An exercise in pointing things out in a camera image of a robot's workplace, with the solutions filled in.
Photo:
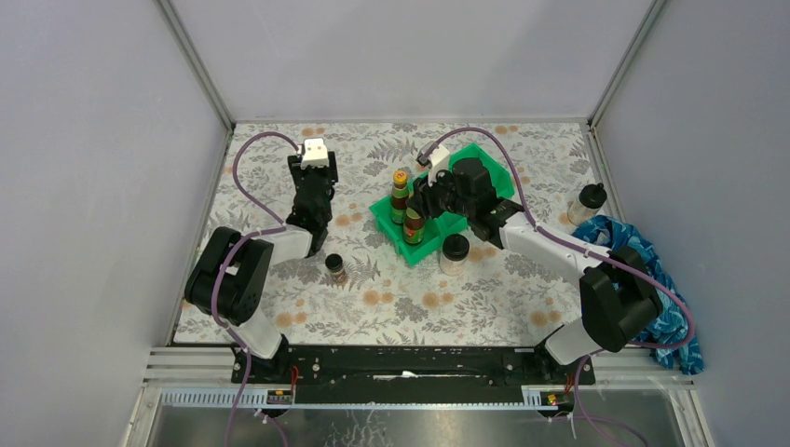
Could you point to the right clear black lid jar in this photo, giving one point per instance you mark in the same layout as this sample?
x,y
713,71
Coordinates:
x,y
586,203

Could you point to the green cap chili sauce bottle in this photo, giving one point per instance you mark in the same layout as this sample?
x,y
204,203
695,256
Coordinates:
x,y
413,227

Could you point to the white slotted cable duct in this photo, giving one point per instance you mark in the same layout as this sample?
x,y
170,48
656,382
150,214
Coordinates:
x,y
310,397

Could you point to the yellow cap sauce bottle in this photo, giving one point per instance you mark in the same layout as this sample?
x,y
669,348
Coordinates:
x,y
398,196

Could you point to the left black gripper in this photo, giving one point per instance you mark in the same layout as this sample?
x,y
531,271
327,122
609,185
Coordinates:
x,y
328,172

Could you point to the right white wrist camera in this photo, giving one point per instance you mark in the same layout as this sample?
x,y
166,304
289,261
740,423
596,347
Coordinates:
x,y
436,158

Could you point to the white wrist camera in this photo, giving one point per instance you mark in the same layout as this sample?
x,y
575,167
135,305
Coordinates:
x,y
314,154
436,158

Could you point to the large clear black lid jar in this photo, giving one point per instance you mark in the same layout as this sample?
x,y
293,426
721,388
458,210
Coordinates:
x,y
454,254

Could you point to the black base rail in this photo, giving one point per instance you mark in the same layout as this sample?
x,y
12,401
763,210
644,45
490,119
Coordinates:
x,y
451,368

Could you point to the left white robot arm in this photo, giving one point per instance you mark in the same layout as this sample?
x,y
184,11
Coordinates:
x,y
229,277

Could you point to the floral table mat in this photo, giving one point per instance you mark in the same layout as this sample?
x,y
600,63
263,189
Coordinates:
x,y
500,298

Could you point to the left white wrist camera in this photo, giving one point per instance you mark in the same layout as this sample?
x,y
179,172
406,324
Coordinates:
x,y
314,154

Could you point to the green bin near section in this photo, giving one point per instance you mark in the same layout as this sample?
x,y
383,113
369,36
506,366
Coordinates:
x,y
412,254

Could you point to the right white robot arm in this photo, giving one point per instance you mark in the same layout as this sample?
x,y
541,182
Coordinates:
x,y
617,301

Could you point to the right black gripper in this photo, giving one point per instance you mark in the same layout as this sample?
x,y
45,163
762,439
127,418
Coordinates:
x,y
422,200

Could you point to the black cap spice jar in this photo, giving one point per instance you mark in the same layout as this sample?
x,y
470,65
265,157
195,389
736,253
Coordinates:
x,y
334,264

